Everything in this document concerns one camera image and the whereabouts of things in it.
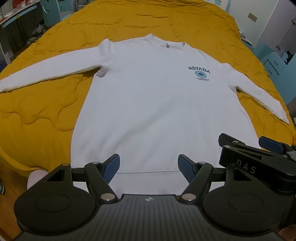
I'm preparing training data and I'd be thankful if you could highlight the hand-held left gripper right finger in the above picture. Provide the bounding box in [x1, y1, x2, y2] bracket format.
[177, 153, 269, 203]

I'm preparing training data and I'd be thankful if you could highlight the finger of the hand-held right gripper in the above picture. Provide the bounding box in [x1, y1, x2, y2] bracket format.
[218, 133, 290, 161]
[258, 136, 296, 160]

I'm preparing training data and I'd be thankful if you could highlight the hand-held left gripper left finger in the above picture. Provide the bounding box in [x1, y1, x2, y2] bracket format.
[35, 153, 121, 203]

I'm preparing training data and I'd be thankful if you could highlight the white printed sweatshirt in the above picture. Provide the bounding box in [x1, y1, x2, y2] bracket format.
[0, 34, 290, 194]

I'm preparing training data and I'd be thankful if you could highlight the pink slipper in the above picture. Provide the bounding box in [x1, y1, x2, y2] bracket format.
[27, 169, 48, 190]

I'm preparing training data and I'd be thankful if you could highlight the yellow quilted blanket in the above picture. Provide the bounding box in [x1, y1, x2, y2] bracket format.
[0, 0, 296, 186]

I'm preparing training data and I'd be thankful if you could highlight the blue white wardrobe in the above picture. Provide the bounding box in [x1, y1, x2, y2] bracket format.
[258, 14, 296, 65]

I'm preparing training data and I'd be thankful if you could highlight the white headboard with blue apples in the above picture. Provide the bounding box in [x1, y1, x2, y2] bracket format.
[203, 0, 233, 12]

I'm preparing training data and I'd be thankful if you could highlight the white sneaker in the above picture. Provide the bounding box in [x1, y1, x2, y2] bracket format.
[32, 24, 45, 36]

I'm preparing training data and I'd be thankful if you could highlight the blue chair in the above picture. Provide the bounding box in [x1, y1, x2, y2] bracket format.
[40, 0, 62, 29]

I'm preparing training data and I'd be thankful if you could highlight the white desk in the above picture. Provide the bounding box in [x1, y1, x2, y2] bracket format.
[0, 0, 43, 67]

